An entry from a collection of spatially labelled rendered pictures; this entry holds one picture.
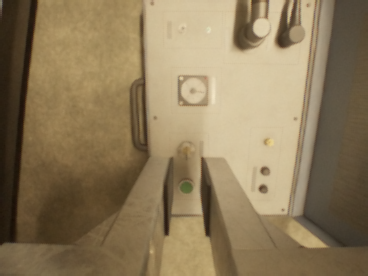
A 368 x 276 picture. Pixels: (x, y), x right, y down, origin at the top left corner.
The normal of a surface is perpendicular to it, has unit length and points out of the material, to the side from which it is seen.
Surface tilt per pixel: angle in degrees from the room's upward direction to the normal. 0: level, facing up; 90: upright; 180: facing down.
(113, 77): 0
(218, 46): 0
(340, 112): 75
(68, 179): 0
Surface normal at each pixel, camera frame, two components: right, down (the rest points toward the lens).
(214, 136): -0.01, 0.22
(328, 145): -0.97, 0.05
